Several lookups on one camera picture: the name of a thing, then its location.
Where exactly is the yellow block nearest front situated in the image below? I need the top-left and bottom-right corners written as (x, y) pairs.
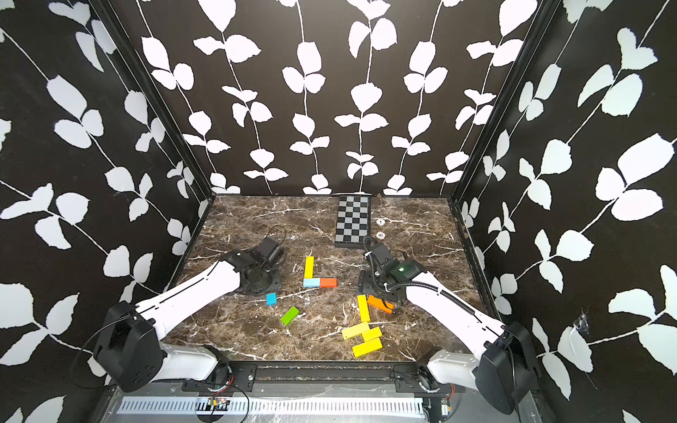
top-left (353, 338), bottom-right (383, 358)

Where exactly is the green block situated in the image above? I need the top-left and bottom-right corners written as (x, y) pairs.
top-left (280, 307), bottom-right (300, 326)

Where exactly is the red short block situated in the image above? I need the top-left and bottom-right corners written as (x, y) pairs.
top-left (320, 278), bottom-right (338, 288)

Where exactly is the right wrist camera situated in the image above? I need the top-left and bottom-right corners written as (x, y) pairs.
top-left (370, 243), bottom-right (394, 267)

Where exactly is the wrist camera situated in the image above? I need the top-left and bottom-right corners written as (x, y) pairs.
top-left (255, 237), bottom-right (282, 264)
top-left (370, 243), bottom-right (394, 267)

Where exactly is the small yellow block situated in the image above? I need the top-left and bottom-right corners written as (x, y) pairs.
top-left (361, 327), bottom-right (383, 343)

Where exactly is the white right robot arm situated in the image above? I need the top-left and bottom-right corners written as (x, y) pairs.
top-left (361, 244), bottom-right (541, 414)

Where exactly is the black grey checkerboard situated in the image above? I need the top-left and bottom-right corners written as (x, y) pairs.
top-left (334, 195), bottom-right (371, 250)

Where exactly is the orange long block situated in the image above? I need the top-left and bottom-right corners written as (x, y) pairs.
top-left (367, 295), bottom-right (395, 314)

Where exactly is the yellow block left of cluster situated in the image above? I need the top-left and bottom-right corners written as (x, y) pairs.
top-left (341, 322), bottom-right (370, 340)

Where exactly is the yellow upright block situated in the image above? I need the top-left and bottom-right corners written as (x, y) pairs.
top-left (357, 294), bottom-right (371, 323)

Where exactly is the white slotted cable duct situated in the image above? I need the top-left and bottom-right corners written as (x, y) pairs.
top-left (115, 397), bottom-right (426, 418)

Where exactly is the yellow long block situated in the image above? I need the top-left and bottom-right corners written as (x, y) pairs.
top-left (303, 257), bottom-right (315, 278)

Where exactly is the light blue short block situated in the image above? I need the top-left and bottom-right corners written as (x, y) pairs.
top-left (303, 278), bottom-right (321, 287)

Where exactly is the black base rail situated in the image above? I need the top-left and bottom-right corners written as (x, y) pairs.
top-left (180, 361), bottom-right (458, 415)

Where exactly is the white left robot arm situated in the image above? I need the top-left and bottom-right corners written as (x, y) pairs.
top-left (93, 250), bottom-right (281, 392)

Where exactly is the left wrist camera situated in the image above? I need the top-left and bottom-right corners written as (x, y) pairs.
top-left (255, 237), bottom-right (282, 264)

